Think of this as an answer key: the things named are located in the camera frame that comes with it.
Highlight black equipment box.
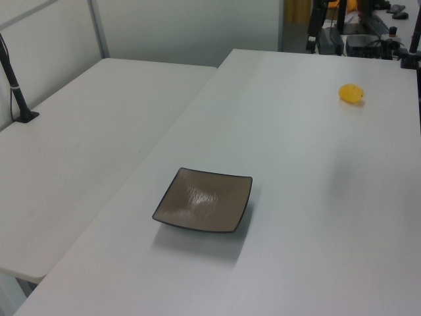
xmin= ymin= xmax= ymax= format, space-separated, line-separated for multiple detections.
xmin=347 ymin=34 xmax=394 ymax=60

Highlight brown square ceramic plate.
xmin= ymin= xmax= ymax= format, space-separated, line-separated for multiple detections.
xmin=151 ymin=167 xmax=253 ymax=234

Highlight dark grey equipment box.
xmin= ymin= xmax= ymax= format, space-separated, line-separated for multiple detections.
xmin=319 ymin=28 xmax=345 ymax=55

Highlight black camera stand pole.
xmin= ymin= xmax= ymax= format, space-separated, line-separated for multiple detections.
xmin=0 ymin=32 xmax=40 ymax=124

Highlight yellow potato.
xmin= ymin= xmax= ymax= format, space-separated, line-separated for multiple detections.
xmin=339 ymin=83 xmax=365 ymax=103

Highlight orange background object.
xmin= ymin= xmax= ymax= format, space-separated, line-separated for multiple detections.
xmin=330 ymin=0 xmax=360 ymax=14

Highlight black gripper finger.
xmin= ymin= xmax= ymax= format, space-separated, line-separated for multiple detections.
xmin=334 ymin=0 xmax=348 ymax=37
xmin=306 ymin=0 xmax=327 ymax=53

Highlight black clamped camera stand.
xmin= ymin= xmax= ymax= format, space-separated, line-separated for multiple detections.
xmin=393 ymin=19 xmax=421 ymax=70

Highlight black computer keyboard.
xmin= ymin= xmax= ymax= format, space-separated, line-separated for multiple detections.
xmin=360 ymin=13 xmax=391 ymax=36

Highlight yellow door panel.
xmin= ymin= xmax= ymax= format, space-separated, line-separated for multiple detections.
xmin=284 ymin=0 xmax=312 ymax=24

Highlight black desk items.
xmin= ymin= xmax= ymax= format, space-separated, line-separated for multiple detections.
xmin=386 ymin=3 xmax=410 ymax=20

